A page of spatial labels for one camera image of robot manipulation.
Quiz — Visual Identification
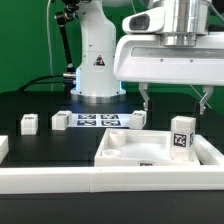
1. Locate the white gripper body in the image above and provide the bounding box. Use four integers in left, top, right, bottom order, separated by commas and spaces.
114, 32, 224, 86

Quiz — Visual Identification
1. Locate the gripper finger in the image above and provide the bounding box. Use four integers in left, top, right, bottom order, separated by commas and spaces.
195, 85, 214, 115
139, 83, 152, 111

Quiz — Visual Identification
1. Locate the white square table top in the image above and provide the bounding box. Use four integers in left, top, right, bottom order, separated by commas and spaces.
94, 128, 200, 167

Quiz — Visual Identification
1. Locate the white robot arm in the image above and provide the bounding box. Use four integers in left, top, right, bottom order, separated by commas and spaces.
72, 0, 224, 110

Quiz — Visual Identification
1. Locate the apriltag base marker sheet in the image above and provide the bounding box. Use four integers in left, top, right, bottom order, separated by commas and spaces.
70, 113, 130, 127

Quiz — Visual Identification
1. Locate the white right fence piece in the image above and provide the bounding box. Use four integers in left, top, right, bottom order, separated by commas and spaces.
193, 135, 224, 166

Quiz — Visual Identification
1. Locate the white fence piece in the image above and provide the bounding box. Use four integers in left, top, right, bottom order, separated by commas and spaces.
193, 135, 224, 166
0, 135, 9, 164

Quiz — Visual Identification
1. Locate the white front fence bar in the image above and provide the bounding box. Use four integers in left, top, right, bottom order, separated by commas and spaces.
0, 165, 224, 194

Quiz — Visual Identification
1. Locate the white left fence piece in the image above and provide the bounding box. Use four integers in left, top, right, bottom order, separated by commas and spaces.
0, 135, 9, 164

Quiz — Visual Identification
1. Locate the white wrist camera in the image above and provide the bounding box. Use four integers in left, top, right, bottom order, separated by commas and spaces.
122, 7, 165, 34

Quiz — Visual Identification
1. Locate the white thin cable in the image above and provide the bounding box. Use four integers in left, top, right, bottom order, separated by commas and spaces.
46, 0, 55, 92

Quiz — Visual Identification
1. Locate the black cable bundle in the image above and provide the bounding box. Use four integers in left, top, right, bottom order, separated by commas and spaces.
18, 73, 73, 93

